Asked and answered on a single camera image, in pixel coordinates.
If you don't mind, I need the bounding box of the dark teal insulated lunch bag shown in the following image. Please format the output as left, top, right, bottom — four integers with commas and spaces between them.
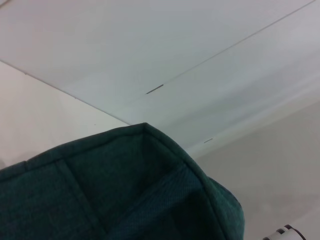
0, 122, 245, 240

